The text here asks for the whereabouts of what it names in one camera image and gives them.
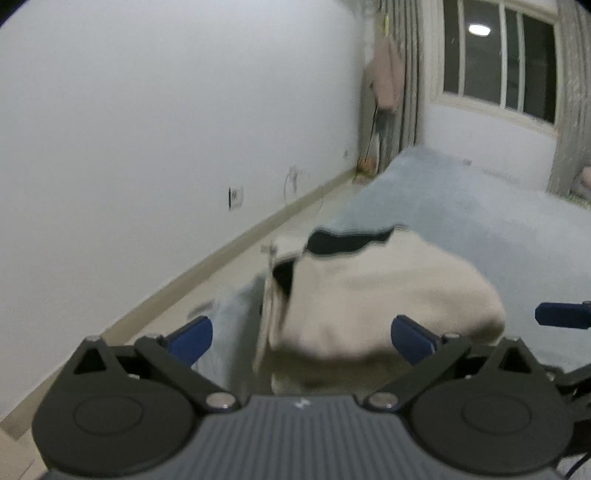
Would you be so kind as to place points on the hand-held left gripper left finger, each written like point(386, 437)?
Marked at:
point(189, 340)

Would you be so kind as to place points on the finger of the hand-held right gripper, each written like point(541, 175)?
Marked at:
point(577, 382)
point(561, 315)

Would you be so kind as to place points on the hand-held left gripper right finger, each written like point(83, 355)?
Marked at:
point(413, 340)

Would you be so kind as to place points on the beige sweatshirt with black sleeves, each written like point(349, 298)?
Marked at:
point(392, 290)

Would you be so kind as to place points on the orange bag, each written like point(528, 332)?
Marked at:
point(365, 167)

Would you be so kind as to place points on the white power adapter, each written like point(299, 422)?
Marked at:
point(295, 175)

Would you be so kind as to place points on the grey patterned curtain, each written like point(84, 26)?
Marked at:
point(572, 115)
point(408, 78)

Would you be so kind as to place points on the white framed window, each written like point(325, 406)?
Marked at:
point(498, 55)

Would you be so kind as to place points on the pink hanging jacket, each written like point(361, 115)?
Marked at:
point(387, 74)

